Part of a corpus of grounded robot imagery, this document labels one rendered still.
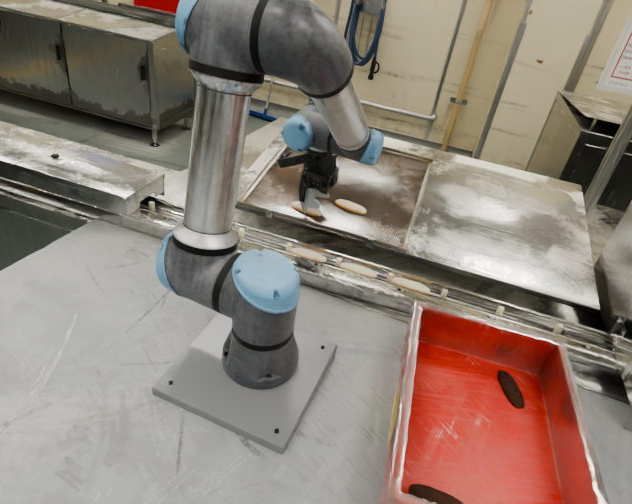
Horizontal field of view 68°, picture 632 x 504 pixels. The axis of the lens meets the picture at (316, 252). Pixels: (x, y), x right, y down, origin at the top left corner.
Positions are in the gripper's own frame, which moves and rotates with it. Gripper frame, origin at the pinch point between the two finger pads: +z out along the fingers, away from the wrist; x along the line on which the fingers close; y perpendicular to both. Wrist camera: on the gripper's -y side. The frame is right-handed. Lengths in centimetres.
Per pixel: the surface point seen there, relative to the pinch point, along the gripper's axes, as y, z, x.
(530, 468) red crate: 70, -1, -47
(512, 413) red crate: 65, 1, -36
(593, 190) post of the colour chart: 80, 10, 79
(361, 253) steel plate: 19.2, 9.0, -0.8
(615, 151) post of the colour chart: 81, -5, 82
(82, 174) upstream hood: -57, -4, -27
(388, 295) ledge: 32.7, 1.2, -19.6
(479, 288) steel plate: 53, 9, 4
